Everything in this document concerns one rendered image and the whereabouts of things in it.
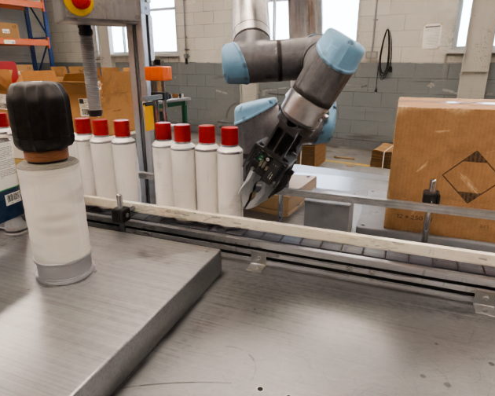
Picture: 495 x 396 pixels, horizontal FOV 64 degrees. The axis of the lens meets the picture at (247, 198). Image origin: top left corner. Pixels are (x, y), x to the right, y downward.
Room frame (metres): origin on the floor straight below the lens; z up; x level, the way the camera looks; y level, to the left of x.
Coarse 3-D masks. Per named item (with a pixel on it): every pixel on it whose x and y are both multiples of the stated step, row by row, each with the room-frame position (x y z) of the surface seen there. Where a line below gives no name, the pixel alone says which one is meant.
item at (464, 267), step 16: (96, 208) 0.88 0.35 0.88; (176, 224) 0.78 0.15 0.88; (192, 224) 0.78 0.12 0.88; (272, 240) 0.70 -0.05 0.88; (288, 240) 0.70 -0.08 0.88; (304, 240) 0.70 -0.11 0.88; (320, 240) 0.70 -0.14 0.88; (368, 256) 0.64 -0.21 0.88; (384, 256) 0.63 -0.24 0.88; (400, 256) 0.63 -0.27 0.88; (416, 256) 0.63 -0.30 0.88; (464, 272) 0.58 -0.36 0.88; (480, 272) 0.58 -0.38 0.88
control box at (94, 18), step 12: (60, 0) 0.90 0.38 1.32; (96, 0) 0.93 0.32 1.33; (108, 0) 0.95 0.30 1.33; (120, 0) 0.96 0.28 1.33; (132, 0) 0.98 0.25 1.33; (60, 12) 0.91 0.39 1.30; (72, 12) 0.91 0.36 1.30; (84, 12) 0.92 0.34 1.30; (96, 12) 0.93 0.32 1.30; (108, 12) 0.95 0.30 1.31; (120, 12) 0.96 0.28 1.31; (132, 12) 0.98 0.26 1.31; (72, 24) 0.99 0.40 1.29; (84, 24) 0.99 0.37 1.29; (96, 24) 0.99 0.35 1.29; (108, 24) 0.99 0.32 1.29; (120, 24) 0.99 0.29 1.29; (132, 24) 0.99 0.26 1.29
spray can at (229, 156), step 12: (228, 132) 0.76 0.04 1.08; (228, 144) 0.76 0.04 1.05; (228, 156) 0.75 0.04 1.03; (240, 156) 0.76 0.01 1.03; (228, 168) 0.75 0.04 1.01; (240, 168) 0.76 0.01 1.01; (228, 180) 0.75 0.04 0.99; (240, 180) 0.76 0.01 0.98; (228, 192) 0.75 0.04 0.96; (228, 204) 0.75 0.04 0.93; (240, 204) 0.76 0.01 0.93; (240, 216) 0.76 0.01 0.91; (228, 228) 0.75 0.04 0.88
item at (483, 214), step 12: (288, 192) 0.76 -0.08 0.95; (300, 192) 0.76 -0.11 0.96; (312, 192) 0.75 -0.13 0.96; (324, 192) 0.74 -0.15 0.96; (372, 204) 0.71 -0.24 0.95; (384, 204) 0.70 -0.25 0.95; (396, 204) 0.69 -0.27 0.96; (408, 204) 0.68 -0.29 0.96; (420, 204) 0.68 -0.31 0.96; (432, 204) 0.67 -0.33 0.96; (468, 216) 0.65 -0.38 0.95; (480, 216) 0.64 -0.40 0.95; (492, 216) 0.64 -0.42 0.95
